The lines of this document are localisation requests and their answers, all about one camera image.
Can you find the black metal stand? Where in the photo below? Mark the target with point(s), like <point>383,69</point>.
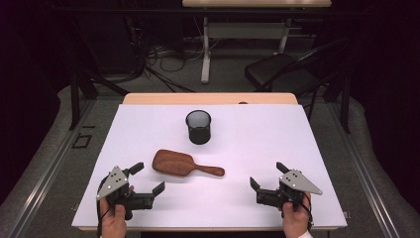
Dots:
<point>74,99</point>

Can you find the black folding chair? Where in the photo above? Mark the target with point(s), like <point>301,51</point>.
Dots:
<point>280,71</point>

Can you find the metal floor rail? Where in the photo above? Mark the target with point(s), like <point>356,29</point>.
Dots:
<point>49,172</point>
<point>363,172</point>

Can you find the light wooden table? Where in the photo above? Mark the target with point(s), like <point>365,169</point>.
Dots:
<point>204,98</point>

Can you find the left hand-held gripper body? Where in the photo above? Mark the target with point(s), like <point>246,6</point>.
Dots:
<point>114,183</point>

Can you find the white-framed desk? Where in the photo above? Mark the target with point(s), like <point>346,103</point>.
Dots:
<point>244,30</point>

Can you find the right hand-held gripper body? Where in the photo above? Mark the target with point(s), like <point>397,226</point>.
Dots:
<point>294,183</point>

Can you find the brown wooden hairbrush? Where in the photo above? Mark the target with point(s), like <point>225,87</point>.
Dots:
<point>171,162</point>

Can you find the person's left hand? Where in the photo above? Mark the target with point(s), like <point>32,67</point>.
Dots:
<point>114,221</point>

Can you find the black mesh cup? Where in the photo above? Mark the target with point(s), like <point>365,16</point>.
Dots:
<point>199,134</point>

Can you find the white table mat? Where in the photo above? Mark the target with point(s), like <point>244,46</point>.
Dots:
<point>247,148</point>

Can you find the dark curtain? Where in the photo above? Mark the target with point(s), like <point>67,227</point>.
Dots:
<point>389,82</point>
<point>26,82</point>

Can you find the person's right hand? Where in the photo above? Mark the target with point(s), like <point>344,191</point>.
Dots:
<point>295,219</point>

